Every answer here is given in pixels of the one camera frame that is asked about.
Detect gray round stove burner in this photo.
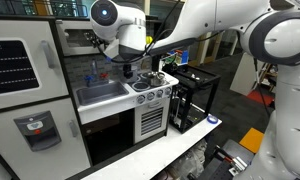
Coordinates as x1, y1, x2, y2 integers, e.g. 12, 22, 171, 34
131, 81, 152, 93

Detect gray toy sink basin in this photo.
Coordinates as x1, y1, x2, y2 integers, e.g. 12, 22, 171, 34
75, 81, 130, 107

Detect red floor mat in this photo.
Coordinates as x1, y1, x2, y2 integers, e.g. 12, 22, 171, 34
246, 89, 275, 107

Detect fridge door with chalkboard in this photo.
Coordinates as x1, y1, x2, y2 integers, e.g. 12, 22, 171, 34
0, 19, 69, 113

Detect small blue box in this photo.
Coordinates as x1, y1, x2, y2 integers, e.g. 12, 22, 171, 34
180, 49, 190, 66

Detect translucent oven door handle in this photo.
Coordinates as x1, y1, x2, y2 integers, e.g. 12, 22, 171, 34
147, 101, 163, 110

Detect small silver pot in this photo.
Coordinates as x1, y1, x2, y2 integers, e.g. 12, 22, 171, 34
146, 70, 167, 88

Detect black perforated equipment plate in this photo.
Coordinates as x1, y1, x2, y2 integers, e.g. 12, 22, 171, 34
203, 139, 255, 180

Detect white crumpled plastic bag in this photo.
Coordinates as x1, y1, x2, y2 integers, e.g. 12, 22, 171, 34
171, 139, 208, 180

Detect black toy coffee machine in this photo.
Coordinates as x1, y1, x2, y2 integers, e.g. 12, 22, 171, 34
118, 63, 138, 84

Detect black metal frame rack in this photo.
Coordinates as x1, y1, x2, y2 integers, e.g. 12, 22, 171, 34
168, 65, 222, 134

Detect blue tape roll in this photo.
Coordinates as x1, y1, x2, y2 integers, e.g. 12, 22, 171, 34
206, 114, 220, 125

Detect gray dispenser fridge door handle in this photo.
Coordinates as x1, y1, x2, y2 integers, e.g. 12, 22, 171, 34
68, 119, 79, 139

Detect white background cabinet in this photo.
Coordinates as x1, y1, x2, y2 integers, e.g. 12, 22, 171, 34
229, 53, 259, 97

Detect gray toy ice dispenser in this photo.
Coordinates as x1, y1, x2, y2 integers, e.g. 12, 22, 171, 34
13, 110, 63, 153

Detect fridge door with ice dispenser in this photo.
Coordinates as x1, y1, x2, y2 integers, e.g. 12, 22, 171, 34
0, 97, 92, 180

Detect gray toy faucet spout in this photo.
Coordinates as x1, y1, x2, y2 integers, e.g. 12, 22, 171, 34
90, 59, 100, 83

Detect gray chalkboard fridge door handle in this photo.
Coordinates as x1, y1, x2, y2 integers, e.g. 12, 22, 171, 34
39, 40, 56, 70

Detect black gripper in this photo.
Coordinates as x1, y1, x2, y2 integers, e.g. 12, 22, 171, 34
84, 31, 107, 51

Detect white toy play kitchen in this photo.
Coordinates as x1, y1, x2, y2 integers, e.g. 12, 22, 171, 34
0, 14, 181, 180

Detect yellow floor mat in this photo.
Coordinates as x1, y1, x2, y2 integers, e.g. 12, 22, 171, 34
239, 127, 267, 154

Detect oven door with striped vent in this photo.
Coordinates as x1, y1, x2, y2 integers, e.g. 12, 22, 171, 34
133, 97, 171, 145

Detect light gray wrist camera mount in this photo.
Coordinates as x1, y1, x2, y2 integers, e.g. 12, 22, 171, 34
104, 39, 121, 60

